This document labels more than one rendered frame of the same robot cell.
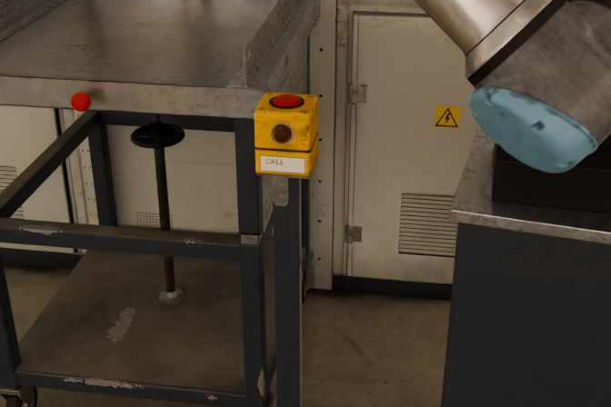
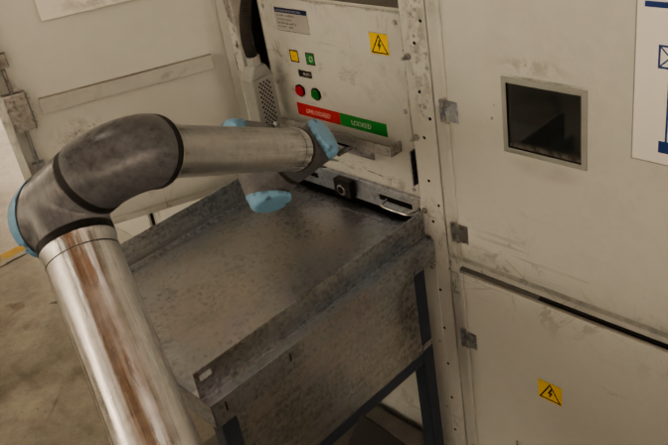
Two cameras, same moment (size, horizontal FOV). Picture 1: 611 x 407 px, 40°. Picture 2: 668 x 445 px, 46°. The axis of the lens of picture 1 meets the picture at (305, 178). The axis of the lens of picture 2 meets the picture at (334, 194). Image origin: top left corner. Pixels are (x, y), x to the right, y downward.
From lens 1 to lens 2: 124 cm
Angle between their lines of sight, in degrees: 36
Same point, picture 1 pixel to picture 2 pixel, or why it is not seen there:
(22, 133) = not seen: hidden behind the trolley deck
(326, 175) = (456, 394)
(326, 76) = (447, 313)
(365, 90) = (475, 340)
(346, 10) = (456, 263)
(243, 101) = (202, 408)
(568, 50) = not seen: outside the picture
